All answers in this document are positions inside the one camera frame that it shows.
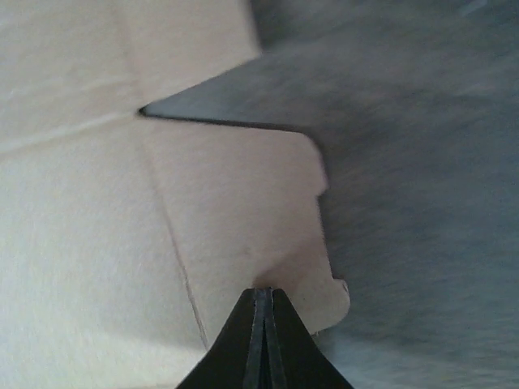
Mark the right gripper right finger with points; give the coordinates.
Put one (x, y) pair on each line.
(293, 358)

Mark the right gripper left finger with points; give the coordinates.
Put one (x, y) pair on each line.
(235, 358)

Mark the cardboard box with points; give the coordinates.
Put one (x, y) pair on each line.
(125, 242)

